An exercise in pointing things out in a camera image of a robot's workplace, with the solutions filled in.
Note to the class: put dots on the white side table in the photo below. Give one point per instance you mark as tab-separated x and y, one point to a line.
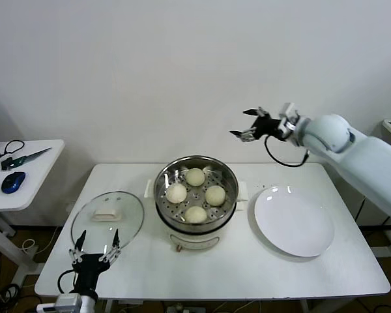
42	176

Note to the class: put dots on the stainless steel steamer basket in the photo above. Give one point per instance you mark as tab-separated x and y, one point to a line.
229	195

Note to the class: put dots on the white round plate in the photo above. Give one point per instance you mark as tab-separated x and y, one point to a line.
293	221

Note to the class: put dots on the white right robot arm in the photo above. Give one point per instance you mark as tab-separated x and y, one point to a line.
371	163

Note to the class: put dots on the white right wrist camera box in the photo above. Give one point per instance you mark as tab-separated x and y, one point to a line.
288	115

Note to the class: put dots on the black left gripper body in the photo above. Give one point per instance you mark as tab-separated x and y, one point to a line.
88	270

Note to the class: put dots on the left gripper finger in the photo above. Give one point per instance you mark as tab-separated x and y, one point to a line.
75	252
113	250

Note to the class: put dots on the white steamed baozi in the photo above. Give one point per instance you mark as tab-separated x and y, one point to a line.
215	196
195	215
195	177
176	193

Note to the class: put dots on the cream electric cooker pot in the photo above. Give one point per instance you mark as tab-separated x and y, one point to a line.
195	243

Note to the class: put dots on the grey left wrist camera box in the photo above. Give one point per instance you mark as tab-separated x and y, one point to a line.
68	303

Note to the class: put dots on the blue black computer mouse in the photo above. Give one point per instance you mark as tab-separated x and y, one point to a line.
13	182

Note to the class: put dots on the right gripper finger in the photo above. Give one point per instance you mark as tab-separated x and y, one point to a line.
246	134
259	112

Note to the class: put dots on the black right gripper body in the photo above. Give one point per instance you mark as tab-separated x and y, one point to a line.
268	127

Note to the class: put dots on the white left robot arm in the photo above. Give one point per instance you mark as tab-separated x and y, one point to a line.
88	304

